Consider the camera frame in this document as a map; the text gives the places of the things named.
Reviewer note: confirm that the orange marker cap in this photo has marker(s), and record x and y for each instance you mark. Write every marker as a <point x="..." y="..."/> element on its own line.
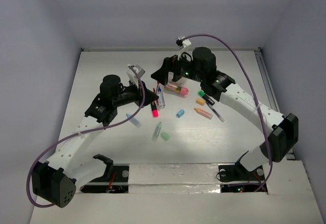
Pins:
<point x="200" y="102"/>

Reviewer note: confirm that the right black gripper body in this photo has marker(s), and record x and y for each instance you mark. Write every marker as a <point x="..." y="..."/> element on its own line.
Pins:
<point x="184" y="69"/>

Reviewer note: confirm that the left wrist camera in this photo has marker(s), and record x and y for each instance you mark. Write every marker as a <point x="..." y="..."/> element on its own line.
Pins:
<point x="135" y="73"/>

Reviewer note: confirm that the green marker cap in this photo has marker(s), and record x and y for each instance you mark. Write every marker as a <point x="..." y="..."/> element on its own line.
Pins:
<point x="165" y="136"/>

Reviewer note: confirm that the clear spray bottle blue cap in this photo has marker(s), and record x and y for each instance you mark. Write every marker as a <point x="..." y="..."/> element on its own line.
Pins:
<point x="161" y="100"/>

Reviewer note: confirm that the blue pastel highlighter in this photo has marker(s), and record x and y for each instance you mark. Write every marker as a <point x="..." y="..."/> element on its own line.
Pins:
<point x="134" y="121"/>

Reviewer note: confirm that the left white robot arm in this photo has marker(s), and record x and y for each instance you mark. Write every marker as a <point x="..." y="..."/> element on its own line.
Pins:
<point x="67" y="170"/>

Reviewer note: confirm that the dark blue pen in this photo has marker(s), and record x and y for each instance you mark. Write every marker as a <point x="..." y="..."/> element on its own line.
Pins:
<point x="215" y="112"/>

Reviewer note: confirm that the pink capped pencil tube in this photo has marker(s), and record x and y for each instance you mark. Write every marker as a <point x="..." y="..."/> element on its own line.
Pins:
<point x="182" y="91"/>

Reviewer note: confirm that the green black highlighter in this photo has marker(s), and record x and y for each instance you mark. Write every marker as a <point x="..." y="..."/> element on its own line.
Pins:
<point x="206" y="97"/>

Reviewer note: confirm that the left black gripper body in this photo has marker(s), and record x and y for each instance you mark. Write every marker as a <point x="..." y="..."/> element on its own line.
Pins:
<point x="140" y="94"/>

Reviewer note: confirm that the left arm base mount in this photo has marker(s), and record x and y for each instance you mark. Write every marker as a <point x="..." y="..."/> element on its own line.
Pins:
<point x="116" y="183"/>

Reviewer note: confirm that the orange pastel highlighter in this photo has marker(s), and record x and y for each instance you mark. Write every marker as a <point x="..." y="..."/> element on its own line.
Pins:
<point x="203" y="113"/>

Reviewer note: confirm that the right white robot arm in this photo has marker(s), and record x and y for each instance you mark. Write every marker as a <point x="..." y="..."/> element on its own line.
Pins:
<point x="281" y="130"/>

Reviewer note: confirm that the pink black highlighter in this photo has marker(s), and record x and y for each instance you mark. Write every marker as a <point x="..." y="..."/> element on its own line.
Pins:
<point x="154" y="110"/>

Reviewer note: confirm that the blue marker cap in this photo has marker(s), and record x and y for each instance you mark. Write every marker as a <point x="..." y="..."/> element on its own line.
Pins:
<point x="180" y="113"/>

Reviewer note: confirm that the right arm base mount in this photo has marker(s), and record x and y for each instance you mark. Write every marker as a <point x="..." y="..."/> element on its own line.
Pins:
<point x="234" y="182"/>

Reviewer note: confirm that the green pastel highlighter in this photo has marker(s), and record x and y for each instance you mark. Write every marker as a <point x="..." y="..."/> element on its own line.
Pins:
<point x="156" y="132"/>

